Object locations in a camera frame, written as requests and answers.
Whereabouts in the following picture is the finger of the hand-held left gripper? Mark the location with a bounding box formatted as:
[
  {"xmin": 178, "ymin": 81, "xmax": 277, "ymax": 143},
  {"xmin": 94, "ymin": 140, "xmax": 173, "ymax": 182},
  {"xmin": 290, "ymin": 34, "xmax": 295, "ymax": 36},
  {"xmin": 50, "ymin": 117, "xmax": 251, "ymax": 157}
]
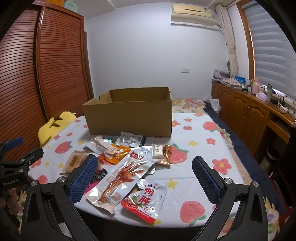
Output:
[
  {"xmin": 0, "ymin": 137, "xmax": 24, "ymax": 153},
  {"xmin": 7, "ymin": 147, "xmax": 44, "ymax": 168}
]

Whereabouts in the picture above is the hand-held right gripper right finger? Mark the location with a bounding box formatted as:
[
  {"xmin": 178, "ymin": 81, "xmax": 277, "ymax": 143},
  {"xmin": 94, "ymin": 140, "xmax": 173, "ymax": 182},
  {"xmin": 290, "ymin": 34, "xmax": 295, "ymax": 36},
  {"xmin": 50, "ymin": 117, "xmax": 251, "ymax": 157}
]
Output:
[{"xmin": 192, "ymin": 156, "xmax": 269, "ymax": 241}]

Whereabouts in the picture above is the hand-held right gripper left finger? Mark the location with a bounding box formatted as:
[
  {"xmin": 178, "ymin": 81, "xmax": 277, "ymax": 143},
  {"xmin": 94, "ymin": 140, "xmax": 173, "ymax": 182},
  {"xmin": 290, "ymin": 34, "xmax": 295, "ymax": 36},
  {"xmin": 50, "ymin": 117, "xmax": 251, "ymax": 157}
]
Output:
[{"xmin": 21, "ymin": 154, "xmax": 99, "ymax": 241}]

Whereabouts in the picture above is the clear brown cake packet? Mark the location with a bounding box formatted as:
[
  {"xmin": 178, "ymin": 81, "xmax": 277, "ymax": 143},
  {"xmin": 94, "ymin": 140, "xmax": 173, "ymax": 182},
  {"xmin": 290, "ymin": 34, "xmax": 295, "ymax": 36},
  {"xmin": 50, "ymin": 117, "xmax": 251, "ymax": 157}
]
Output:
[{"xmin": 60, "ymin": 150, "xmax": 93, "ymax": 175}]

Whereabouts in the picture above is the silver chicken feet snack packet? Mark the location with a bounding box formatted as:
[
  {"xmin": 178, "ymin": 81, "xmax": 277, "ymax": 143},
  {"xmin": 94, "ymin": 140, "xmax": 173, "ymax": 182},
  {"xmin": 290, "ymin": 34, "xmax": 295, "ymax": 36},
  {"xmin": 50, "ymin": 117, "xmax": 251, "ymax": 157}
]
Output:
[{"xmin": 86, "ymin": 152, "xmax": 154, "ymax": 215}]

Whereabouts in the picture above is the white beige snack packet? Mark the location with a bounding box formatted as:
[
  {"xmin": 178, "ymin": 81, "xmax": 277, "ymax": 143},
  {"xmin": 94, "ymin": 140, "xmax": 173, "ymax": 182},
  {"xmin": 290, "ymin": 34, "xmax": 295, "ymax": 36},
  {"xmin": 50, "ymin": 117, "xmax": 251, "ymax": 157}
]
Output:
[{"xmin": 83, "ymin": 136, "xmax": 114, "ymax": 153}]

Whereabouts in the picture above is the orange snack packet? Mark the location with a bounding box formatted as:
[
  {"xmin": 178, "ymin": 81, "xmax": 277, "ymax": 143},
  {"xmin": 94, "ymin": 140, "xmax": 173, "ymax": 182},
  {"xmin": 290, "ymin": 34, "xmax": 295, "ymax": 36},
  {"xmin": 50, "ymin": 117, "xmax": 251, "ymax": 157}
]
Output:
[{"xmin": 97, "ymin": 144, "xmax": 131, "ymax": 165}]

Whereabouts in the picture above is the golden brown snack packet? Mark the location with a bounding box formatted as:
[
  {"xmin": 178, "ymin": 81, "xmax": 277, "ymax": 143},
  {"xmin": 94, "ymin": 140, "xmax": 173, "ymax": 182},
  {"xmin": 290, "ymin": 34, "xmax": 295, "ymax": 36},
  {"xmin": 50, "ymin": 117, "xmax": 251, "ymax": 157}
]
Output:
[{"xmin": 162, "ymin": 144, "xmax": 174, "ymax": 165}]

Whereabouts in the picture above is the white bar snack packet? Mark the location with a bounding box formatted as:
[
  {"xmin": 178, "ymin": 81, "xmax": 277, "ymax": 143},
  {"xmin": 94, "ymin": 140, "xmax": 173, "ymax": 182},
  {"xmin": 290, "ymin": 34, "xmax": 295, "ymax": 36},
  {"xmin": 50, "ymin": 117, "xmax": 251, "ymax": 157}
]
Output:
[{"xmin": 151, "ymin": 144, "xmax": 165, "ymax": 161}]

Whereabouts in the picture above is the red white snack packet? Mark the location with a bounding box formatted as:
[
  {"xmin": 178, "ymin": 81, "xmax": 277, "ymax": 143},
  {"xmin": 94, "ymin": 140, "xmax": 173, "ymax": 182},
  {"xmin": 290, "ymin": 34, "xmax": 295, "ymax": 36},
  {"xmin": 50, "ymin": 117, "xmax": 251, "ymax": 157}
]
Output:
[{"xmin": 120, "ymin": 178, "xmax": 168, "ymax": 224}]

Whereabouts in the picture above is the silver white snack packet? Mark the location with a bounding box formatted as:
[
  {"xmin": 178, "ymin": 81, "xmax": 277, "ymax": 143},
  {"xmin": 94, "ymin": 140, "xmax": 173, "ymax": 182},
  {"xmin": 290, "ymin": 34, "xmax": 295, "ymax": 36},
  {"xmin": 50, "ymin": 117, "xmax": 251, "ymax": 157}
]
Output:
[{"xmin": 116, "ymin": 132, "xmax": 147, "ymax": 149}]

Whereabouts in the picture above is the small white snack packet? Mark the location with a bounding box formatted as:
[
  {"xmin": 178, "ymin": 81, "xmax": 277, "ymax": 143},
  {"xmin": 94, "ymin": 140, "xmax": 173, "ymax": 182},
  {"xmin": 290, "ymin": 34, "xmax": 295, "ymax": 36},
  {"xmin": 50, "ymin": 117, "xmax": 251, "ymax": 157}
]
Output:
[{"xmin": 136, "ymin": 146, "xmax": 153, "ymax": 156}]

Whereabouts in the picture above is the brown cardboard box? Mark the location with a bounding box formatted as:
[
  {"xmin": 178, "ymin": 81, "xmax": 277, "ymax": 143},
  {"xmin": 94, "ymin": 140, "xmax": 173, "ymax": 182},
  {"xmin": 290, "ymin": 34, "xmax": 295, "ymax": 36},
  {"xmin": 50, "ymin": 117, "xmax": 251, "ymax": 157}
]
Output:
[{"xmin": 82, "ymin": 87, "xmax": 173, "ymax": 138}]

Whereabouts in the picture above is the person's left hand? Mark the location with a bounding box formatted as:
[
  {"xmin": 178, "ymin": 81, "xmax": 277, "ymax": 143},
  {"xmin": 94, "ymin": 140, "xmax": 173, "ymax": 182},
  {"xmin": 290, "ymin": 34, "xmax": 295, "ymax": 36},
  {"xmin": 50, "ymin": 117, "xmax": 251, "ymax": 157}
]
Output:
[{"xmin": 0, "ymin": 188, "xmax": 21, "ymax": 216}]

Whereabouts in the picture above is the yellow plush toy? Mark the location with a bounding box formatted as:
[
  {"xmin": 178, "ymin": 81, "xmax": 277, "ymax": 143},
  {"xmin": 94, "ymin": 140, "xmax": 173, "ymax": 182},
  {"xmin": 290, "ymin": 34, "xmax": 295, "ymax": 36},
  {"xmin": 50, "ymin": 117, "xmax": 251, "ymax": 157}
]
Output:
[{"xmin": 38, "ymin": 111, "xmax": 78, "ymax": 147}]

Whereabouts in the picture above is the strawberry print blanket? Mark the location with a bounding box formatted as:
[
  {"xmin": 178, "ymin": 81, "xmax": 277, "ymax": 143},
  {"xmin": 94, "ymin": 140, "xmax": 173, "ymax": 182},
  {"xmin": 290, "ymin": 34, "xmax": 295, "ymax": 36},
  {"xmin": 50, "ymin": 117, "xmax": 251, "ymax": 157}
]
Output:
[{"xmin": 17, "ymin": 109, "xmax": 263, "ymax": 230}]

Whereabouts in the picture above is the dark blue bed sheet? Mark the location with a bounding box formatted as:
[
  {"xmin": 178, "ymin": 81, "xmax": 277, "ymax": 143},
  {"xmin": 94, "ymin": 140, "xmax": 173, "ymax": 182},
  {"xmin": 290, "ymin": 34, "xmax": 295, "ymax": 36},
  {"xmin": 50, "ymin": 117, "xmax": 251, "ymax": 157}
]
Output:
[{"xmin": 201, "ymin": 101, "xmax": 289, "ymax": 216}]

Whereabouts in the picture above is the grey trash bin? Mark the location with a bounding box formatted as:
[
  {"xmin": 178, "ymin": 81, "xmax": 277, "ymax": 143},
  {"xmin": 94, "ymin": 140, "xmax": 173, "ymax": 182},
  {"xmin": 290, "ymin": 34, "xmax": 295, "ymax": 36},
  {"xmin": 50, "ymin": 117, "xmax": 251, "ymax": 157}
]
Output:
[{"xmin": 260, "ymin": 146, "xmax": 281, "ymax": 173}]

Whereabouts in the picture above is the white paper bag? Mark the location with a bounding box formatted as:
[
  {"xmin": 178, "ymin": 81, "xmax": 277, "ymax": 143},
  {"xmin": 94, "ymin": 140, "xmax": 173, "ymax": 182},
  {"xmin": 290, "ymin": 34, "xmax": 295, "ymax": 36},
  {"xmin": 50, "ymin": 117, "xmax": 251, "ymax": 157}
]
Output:
[{"xmin": 207, "ymin": 98, "xmax": 221, "ymax": 112}]

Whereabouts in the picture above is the floral quilt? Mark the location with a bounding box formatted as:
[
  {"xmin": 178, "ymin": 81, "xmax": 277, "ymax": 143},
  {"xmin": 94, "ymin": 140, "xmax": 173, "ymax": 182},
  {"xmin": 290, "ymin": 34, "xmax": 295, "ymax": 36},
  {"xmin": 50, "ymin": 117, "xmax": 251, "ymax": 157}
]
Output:
[{"xmin": 11, "ymin": 98, "xmax": 287, "ymax": 233}]

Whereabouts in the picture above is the wooden cabinet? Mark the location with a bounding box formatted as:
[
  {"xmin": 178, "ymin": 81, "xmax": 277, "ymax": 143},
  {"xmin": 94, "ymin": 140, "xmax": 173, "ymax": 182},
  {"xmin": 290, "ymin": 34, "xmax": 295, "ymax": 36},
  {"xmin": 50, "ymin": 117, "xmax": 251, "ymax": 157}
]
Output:
[{"xmin": 211, "ymin": 80, "xmax": 296, "ymax": 158}]

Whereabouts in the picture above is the wooden slatted wardrobe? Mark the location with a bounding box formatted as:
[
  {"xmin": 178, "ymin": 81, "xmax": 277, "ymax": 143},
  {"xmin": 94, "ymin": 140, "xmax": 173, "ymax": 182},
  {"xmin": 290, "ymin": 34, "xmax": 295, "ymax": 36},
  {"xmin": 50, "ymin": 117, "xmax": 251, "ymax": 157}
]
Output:
[{"xmin": 0, "ymin": 3, "xmax": 95, "ymax": 163}]

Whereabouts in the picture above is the purple tissue box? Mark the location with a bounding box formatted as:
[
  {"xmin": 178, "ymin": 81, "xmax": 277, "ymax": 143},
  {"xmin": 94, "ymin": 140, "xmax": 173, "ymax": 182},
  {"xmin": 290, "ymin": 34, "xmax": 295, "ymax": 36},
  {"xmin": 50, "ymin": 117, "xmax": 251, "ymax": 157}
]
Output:
[{"xmin": 257, "ymin": 92, "xmax": 270, "ymax": 103}]

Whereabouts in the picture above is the folded patterned cloth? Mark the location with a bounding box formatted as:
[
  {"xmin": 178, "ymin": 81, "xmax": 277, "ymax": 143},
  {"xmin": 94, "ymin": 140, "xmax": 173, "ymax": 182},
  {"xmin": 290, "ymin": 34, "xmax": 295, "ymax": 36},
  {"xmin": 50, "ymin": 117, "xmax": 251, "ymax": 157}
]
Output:
[{"xmin": 220, "ymin": 76, "xmax": 243, "ymax": 90}]

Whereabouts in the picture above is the pink thermos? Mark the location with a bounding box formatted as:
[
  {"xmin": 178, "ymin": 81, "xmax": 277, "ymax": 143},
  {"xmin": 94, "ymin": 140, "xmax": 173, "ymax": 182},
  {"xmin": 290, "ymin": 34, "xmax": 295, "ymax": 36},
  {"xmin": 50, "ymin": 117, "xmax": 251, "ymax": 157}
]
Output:
[{"xmin": 252, "ymin": 77, "xmax": 261, "ymax": 95}]

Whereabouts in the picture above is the purple patterned bag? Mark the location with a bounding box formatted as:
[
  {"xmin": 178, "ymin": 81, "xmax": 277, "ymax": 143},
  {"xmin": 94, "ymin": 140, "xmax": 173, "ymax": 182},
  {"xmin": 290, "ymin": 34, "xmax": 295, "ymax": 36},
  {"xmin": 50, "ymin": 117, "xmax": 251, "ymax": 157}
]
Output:
[{"xmin": 213, "ymin": 69, "xmax": 230, "ymax": 80}]

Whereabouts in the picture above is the white power strip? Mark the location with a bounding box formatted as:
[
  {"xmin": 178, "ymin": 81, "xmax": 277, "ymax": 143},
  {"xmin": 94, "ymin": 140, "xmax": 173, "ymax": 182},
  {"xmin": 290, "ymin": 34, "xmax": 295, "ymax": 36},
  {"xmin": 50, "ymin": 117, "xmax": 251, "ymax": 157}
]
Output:
[{"xmin": 276, "ymin": 103, "xmax": 296, "ymax": 114}]

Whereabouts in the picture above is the beige patterned curtain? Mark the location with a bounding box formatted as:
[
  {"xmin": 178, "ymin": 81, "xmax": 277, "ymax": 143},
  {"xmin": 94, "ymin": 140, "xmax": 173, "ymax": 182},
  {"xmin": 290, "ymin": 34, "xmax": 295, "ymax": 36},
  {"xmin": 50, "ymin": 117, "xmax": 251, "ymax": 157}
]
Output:
[{"xmin": 215, "ymin": 5, "xmax": 240, "ymax": 78}]

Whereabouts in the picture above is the grey window blind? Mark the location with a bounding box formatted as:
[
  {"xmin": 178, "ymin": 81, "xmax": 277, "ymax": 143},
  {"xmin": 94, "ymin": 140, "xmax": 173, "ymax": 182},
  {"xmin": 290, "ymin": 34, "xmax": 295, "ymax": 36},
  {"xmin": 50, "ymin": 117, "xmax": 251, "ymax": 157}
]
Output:
[{"xmin": 244, "ymin": 0, "xmax": 296, "ymax": 102}]

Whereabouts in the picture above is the green storage box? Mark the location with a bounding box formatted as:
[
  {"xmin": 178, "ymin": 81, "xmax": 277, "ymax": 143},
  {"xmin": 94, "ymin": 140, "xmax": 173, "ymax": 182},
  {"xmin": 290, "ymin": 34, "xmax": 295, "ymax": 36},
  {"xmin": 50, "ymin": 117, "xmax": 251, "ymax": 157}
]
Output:
[{"xmin": 63, "ymin": 0, "xmax": 78, "ymax": 10}]

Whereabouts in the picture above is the white air conditioner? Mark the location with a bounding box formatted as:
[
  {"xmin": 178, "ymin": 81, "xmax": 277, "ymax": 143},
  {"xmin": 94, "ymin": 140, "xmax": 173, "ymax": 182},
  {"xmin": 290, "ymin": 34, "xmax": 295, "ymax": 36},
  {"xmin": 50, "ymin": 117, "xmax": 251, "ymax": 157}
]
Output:
[{"xmin": 171, "ymin": 13, "xmax": 222, "ymax": 29}]

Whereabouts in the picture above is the wooden window frame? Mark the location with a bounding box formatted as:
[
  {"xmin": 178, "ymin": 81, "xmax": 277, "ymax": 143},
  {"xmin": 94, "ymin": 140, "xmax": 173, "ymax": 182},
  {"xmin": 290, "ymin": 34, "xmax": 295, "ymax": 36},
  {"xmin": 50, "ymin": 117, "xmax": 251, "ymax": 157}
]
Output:
[{"xmin": 236, "ymin": 2, "xmax": 257, "ymax": 81}]

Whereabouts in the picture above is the beige wall air conditioner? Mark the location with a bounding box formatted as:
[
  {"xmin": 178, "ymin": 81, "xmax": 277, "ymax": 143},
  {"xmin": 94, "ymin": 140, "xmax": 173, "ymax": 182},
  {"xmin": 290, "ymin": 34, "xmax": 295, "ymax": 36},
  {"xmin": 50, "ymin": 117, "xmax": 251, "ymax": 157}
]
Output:
[{"xmin": 171, "ymin": 3, "xmax": 213, "ymax": 18}]

